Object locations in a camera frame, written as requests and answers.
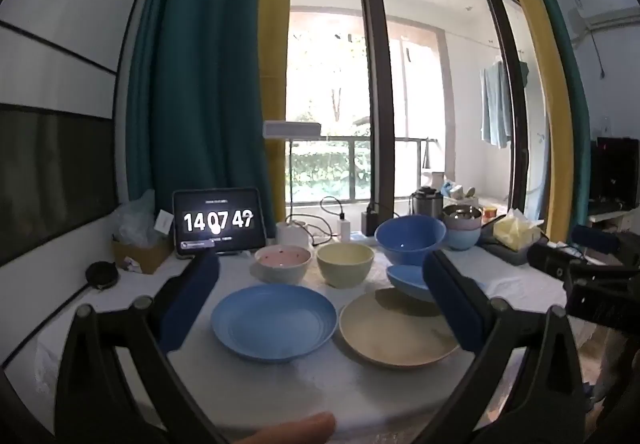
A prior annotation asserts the pale yellow bowl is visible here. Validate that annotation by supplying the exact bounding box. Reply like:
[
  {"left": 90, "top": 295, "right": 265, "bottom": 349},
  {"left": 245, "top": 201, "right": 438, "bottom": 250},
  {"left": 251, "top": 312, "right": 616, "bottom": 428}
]
[{"left": 316, "top": 243, "right": 376, "bottom": 288}]

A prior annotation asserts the balcony railing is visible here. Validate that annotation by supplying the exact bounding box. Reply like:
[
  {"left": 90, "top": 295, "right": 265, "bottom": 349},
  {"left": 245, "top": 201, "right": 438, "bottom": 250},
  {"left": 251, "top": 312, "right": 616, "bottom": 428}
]
[{"left": 287, "top": 134, "right": 438, "bottom": 205}]

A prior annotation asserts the dark window frame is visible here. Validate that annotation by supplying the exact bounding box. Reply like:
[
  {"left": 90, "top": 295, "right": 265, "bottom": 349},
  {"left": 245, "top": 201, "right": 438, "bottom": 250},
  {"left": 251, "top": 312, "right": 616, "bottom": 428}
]
[{"left": 290, "top": 0, "right": 531, "bottom": 230}]

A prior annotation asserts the yellow curtain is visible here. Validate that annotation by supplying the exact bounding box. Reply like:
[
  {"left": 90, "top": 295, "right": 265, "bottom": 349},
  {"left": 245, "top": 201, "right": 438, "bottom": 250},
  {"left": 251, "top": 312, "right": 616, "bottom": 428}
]
[
  {"left": 482, "top": 0, "right": 573, "bottom": 237},
  {"left": 257, "top": 0, "right": 293, "bottom": 225}
]

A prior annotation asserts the beige plate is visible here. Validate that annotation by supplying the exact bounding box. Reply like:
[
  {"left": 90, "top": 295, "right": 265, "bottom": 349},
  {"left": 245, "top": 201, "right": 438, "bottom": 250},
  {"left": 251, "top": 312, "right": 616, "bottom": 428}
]
[{"left": 339, "top": 288, "right": 461, "bottom": 369}]

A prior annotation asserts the blue plate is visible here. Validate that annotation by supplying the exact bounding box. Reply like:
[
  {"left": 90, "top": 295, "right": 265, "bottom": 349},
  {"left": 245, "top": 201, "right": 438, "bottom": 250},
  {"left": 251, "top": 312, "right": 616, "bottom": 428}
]
[{"left": 210, "top": 285, "right": 337, "bottom": 364}]

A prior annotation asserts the black monitor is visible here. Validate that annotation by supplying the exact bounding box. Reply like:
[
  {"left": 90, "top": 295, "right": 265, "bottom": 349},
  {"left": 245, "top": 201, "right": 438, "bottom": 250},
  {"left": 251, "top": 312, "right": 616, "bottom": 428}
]
[{"left": 590, "top": 137, "right": 640, "bottom": 212}]

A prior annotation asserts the plain pink bowl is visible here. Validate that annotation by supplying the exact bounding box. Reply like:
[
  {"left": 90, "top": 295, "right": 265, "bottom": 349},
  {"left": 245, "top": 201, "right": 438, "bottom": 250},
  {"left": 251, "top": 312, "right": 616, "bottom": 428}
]
[{"left": 442, "top": 217, "right": 483, "bottom": 231}]

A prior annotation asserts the white desk lamp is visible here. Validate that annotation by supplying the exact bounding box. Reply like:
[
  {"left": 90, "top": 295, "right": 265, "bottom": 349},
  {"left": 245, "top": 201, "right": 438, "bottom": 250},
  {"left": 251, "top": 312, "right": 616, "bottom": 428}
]
[{"left": 262, "top": 121, "right": 322, "bottom": 250}]

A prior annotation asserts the light blue bowl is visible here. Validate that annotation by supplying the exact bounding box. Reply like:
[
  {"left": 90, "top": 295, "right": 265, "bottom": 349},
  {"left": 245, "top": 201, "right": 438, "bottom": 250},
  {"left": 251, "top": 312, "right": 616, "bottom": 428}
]
[{"left": 445, "top": 227, "right": 482, "bottom": 251}]

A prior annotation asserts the person's left hand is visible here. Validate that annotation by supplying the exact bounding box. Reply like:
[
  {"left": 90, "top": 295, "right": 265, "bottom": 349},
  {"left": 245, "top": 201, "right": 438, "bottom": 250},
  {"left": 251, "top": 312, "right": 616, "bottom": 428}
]
[{"left": 235, "top": 411, "right": 337, "bottom": 444}]

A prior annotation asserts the cardboard box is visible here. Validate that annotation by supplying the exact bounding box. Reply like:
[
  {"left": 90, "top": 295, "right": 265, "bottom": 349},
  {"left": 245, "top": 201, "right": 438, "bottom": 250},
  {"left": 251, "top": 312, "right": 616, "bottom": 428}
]
[{"left": 111, "top": 237, "right": 173, "bottom": 275}]

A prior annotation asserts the white textured tablecloth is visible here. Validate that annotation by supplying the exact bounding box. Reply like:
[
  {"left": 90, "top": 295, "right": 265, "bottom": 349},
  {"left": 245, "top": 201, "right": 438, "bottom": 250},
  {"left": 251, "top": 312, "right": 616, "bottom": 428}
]
[{"left": 2, "top": 244, "right": 601, "bottom": 444}]

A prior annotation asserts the steel bowl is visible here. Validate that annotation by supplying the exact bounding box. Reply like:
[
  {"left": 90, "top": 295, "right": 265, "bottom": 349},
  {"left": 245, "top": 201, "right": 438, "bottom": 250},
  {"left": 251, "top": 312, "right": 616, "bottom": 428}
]
[{"left": 442, "top": 204, "right": 483, "bottom": 221}]

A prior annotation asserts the yellow tissue pack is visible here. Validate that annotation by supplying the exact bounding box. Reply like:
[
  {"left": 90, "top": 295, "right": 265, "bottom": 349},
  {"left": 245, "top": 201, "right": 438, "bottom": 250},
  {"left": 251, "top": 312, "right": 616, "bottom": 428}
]
[{"left": 492, "top": 208, "right": 545, "bottom": 252}]

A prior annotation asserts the white air conditioner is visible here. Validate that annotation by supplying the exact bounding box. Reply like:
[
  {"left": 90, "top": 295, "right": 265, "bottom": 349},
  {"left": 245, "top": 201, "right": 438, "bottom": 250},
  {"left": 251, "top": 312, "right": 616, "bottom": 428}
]
[{"left": 570, "top": 0, "right": 640, "bottom": 32}]

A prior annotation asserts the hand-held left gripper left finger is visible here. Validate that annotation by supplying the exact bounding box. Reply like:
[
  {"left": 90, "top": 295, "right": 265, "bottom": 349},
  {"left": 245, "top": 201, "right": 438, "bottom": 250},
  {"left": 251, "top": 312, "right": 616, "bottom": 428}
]
[{"left": 54, "top": 251, "right": 221, "bottom": 444}]

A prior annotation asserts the black pouch cable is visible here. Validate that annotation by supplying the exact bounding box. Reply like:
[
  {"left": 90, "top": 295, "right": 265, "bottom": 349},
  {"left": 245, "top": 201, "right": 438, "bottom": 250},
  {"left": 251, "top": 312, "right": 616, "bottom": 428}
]
[{"left": 0, "top": 285, "right": 91, "bottom": 370}]

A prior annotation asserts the clear plastic bag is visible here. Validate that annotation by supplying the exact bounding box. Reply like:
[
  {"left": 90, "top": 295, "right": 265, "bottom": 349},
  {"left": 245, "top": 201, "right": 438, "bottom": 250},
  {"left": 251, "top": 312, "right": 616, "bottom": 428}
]
[{"left": 112, "top": 189, "right": 173, "bottom": 247}]

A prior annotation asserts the hanging blue towel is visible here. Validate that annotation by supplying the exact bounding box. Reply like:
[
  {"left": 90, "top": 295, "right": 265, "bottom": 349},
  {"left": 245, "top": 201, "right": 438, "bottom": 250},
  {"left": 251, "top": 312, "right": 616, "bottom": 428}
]
[{"left": 480, "top": 59, "right": 530, "bottom": 149}]

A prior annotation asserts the small blue bowl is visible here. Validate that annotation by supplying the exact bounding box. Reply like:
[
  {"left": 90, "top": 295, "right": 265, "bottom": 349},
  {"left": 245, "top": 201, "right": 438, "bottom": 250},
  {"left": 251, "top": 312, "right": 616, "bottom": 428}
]
[{"left": 386, "top": 265, "right": 441, "bottom": 303}]

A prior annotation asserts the steel tumbler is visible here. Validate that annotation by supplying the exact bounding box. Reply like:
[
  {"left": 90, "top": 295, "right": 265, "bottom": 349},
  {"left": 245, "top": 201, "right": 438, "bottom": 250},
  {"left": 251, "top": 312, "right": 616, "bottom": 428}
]
[{"left": 411, "top": 187, "right": 445, "bottom": 220}]

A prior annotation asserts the tablet with clock display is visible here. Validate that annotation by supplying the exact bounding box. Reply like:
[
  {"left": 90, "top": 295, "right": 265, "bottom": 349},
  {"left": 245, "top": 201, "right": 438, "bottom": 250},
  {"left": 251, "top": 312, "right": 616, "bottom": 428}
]
[{"left": 172, "top": 187, "right": 267, "bottom": 257}]

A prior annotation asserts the large blue bowl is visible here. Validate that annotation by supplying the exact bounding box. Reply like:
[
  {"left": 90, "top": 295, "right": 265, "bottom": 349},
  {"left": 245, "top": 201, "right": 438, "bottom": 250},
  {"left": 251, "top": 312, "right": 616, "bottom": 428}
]
[{"left": 375, "top": 215, "right": 447, "bottom": 267}]

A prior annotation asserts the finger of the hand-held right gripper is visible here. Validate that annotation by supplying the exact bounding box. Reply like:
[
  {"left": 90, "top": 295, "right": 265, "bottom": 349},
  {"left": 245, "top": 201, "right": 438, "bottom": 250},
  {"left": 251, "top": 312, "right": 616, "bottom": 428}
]
[
  {"left": 571, "top": 224, "right": 623, "bottom": 256},
  {"left": 527, "top": 241, "right": 583, "bottom": 281}
]

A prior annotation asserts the white power strip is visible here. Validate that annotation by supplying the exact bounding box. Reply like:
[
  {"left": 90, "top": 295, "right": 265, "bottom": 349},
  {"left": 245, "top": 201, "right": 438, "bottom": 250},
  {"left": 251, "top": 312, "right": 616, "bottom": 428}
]
[{"left": 310, "top": 231, "right": 381, "bottom": 247}]

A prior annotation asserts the pink strawberry print bowl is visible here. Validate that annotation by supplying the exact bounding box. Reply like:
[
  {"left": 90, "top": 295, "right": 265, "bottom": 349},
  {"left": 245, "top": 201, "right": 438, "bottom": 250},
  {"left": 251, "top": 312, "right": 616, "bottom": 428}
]
[{"left": 254, "top": 245, "right": 312, "bottom": 285}]

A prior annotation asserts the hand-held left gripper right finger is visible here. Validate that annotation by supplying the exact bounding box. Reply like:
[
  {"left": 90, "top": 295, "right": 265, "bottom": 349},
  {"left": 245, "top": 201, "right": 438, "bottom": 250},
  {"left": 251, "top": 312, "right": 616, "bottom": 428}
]
[{"left": 422, "top": 251, "right": 586, "bottom": 444}]

